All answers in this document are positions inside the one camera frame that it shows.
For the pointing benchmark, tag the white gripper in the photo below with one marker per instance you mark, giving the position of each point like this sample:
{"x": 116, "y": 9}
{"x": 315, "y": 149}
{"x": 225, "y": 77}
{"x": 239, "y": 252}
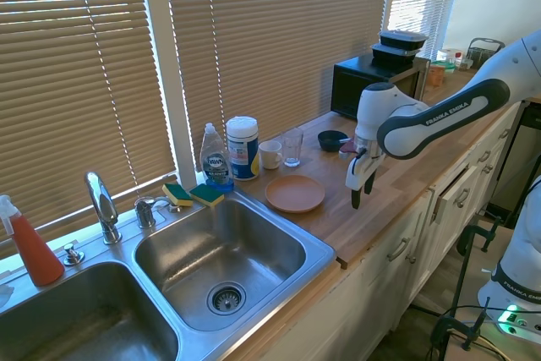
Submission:
{"x": 357, "y": 173}

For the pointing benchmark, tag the orange plastic plate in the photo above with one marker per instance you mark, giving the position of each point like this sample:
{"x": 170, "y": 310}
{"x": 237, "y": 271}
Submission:
{"x": 294, "y": 193}

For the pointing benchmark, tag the white Franka Panda arm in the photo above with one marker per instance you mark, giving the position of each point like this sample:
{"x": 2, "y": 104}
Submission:
{"x": 448, "y": 118}

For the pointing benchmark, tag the white ceramic mug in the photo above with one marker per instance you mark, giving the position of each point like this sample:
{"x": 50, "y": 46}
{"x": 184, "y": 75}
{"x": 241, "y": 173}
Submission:
{"x": 269, "y": 156}

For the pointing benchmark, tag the metal sink drain strainer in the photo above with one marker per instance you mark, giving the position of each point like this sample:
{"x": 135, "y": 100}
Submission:
{"x": 226, "y": 297}

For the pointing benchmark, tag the stainless steel double sink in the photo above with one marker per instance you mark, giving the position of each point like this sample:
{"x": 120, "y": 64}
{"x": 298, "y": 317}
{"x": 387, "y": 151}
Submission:
{"x": 190, "y": 268}

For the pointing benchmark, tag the chrome sink sprayer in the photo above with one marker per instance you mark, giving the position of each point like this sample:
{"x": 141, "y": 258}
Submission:
{"x": 145, "y": 211}

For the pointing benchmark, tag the chrome sink faucet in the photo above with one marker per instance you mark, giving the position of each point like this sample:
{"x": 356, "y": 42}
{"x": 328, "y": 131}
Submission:
{"x": 102, "y": 204}

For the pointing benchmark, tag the chrome sink knob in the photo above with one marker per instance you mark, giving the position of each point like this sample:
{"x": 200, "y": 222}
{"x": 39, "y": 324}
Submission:
{"x": 73, "y": 254}

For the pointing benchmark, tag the utensil in bowl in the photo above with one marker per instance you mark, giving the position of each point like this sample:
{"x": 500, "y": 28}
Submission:
{"x": 343, "y": 140}

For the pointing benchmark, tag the dark blue bowl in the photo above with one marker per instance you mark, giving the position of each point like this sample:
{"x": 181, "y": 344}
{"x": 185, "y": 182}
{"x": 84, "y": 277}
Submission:
{"x": 330, "y": 141}

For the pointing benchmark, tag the clear drinking glass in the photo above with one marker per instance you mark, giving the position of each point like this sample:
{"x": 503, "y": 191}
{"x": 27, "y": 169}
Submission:
{"x": 292, "y": 147}

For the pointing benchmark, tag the white kitchen cabinet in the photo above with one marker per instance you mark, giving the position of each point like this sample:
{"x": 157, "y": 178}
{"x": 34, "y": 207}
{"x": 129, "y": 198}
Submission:
{"x": 380, "y": 285}

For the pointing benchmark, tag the black microwave oven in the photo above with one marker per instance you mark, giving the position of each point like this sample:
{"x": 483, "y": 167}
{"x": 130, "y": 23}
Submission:
{"x": 351, "y": 86}

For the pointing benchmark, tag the black clamp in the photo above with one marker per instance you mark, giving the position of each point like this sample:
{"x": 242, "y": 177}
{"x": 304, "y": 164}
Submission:
{"x": 469, "y": 234}
{"x": 444, "y": 327}

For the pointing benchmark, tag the white wipes canister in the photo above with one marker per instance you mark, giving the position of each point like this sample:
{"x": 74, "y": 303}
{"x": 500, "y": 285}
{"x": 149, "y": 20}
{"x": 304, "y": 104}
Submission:
{"x": 242, "y": 149}

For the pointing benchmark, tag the black stand pole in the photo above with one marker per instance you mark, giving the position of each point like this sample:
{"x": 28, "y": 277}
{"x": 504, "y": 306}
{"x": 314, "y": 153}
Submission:
{"x": 458, "y": 276}

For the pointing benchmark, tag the orange box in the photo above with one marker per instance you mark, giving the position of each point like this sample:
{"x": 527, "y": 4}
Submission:
{"x": 436, "y": 75}

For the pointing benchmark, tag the Dawn dish soap bottle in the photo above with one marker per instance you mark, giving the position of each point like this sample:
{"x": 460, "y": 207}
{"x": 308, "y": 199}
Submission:
{"x": 216, "y": 162}

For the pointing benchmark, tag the black appliance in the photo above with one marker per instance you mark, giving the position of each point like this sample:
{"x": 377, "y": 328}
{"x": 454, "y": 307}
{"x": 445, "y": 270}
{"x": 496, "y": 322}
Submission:
{"x": 513, "y": 166}

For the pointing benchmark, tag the yellow green sponge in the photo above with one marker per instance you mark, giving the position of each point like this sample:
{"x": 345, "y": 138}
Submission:
{"x": 176, "y": 195}
{"x": 207, "y": 195}

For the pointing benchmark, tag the clear plastic container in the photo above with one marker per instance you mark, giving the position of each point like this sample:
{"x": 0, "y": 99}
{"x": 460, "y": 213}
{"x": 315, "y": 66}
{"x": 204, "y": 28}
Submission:
{"x": 450, "y": 56}

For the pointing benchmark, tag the wide beige window blind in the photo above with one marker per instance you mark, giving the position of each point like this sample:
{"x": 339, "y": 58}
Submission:
{"x": 76, "y": 82}

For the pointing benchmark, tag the orange spray bottle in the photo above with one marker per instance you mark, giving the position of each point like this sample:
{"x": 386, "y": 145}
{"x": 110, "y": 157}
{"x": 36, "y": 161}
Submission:
{"x": 36, "y": 251}

